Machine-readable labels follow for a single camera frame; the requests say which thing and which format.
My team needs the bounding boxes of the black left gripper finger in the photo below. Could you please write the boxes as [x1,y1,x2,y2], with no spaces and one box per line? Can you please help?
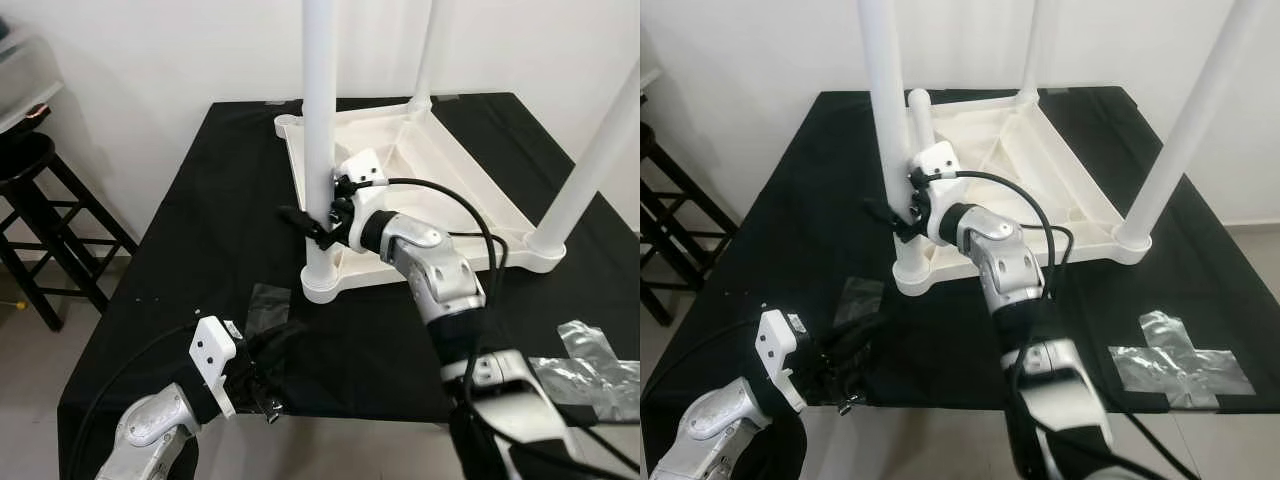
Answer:
[247,323,296,363]
[818,315,869,359]
[258,323,307,373]
[830,315,885,371]

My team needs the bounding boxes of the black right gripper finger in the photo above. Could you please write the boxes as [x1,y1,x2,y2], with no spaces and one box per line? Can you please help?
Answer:
[278,205,329,238]
[865,198,911,229]

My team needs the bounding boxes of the white plastic table top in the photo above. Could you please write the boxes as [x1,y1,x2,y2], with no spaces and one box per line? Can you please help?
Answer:
[893,90,1153,297]
[275,95,566,303]

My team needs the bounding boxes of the black wooden stool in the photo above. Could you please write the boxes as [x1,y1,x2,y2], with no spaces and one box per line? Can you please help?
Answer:
[640,120,741,326]
[0,135,138,333]

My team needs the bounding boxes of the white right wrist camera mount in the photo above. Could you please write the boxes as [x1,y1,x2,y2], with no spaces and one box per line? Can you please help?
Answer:
[333,148,391,253]
[910,142,961,247]

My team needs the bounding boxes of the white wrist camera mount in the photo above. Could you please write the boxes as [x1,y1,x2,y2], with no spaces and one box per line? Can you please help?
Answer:
[755,310,809,413]
[190,316,241,417]
[333,148,391,253]
[910,142,961,247]

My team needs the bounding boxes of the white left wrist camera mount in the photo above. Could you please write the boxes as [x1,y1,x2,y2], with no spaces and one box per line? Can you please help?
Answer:
[190,316,241,417]
[755,310,809,413]

